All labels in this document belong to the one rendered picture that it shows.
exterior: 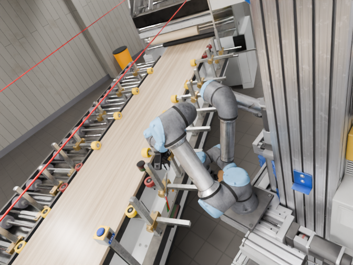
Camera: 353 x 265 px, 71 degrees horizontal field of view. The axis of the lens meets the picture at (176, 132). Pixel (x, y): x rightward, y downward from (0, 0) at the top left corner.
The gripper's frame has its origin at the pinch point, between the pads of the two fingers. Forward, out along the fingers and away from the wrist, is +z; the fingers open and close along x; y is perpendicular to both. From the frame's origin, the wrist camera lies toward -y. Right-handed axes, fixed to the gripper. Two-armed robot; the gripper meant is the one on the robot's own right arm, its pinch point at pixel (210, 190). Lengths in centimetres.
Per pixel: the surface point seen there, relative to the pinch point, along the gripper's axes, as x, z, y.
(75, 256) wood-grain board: -60, -7, -74
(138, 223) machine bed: -24, 14, -54
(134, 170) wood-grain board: 10, -7, -64
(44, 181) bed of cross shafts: 5, 11, -188
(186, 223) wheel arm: -25.9, -0.6, -9.9
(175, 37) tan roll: 250, -22, -105
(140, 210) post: -30.6, -19.3, -32.7
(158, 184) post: -5.8, -12.1, -33.0
